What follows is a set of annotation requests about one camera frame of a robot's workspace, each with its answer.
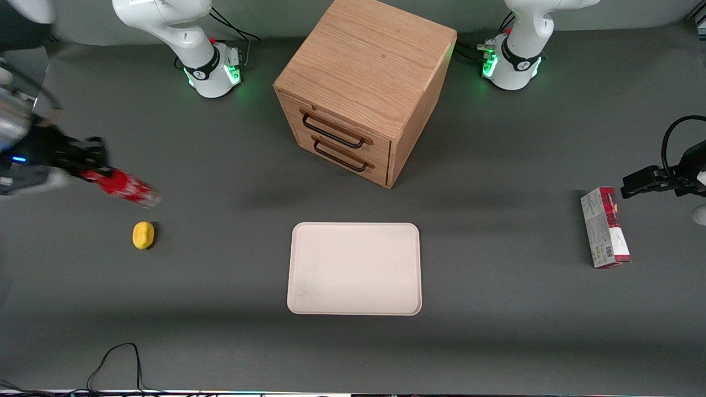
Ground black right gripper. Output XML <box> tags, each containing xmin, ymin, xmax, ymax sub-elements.
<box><xmin>28</xmin><ymin>126</ymin><xmax>109</xmax><ymax>176</ymax></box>

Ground white rectangular tray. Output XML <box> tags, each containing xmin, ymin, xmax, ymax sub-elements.
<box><xmin>287</xmin><ymin>222</ymin><xmax>422</xmax><ymax>316</ymax></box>

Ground black drawer handle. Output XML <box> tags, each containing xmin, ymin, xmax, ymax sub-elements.
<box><xmin>312</xmin><ymin>137</ymin><xmax>376</xmax><ymax>173</ymax></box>
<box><xmin>301</xmin><ymin>109</ymin><xmax>373</xmax><ymax>149</ymax></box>

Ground black right arm base cables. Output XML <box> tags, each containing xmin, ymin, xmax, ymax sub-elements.
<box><xmin>208</xmin><ymin>6</ymin><xmax>261</xmax><ymax>72</ymax></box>

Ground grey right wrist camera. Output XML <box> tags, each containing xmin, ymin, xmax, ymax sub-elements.
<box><xmin>0</xmin><ymin>165</ymin><xmax>70</xmax><ymax>197</ymax></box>

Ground black arm base cables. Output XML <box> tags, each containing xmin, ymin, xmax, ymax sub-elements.
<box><xmin>452</xmin><ymin>11</ymin><xmax>516</xmax><ymax>68</ymax></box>
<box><xmin>208</xmin><ymin>6</ymin><xmax>261</xmax><ymax>72</ymax></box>

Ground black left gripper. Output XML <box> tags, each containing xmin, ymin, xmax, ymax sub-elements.
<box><xmin>621</xmin><ymin>140</ymin><xmax>706</xmax><ymax>199</ymax></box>

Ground black left arm base cables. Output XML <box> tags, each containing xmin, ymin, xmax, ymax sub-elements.
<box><xmin>452</xmin><ymin>11</ymin><xmax>516</xmax><ymax>68</ymax></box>

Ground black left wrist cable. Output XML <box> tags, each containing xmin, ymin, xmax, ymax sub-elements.
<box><xmin>661</xmin><ymin>115</ymin><xmax>706</xmax><ymax>178</ymax></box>

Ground red soda can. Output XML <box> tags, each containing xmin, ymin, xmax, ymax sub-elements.
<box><xmin>81</xmin><ymin>168</ymin><xmax>162</xmax><ymax>208</ymax></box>

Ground yellow lemon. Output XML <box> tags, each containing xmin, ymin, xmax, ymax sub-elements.
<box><xmin>132</xmin><ymin>221</ymin><xmax>156</xmax><ymax>250</ymax></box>

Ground wooden drawer cabinet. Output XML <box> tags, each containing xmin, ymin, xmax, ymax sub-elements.
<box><xmin>273</xmin><ymin>0</ymin><xmax>458</xmax><ymax>190</ymax></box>

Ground red plaid cardboard box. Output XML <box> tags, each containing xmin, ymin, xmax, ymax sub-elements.
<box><xmin>580</xmin><ymin>186</ymin><xmax>632</xmax><ymax>269</ymax></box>

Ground black cable on table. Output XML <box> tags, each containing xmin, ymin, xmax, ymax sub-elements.
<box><xmin>0</xmin><ymin>342</ymin><xmax>172</xmax><ymax>396</ymax></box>

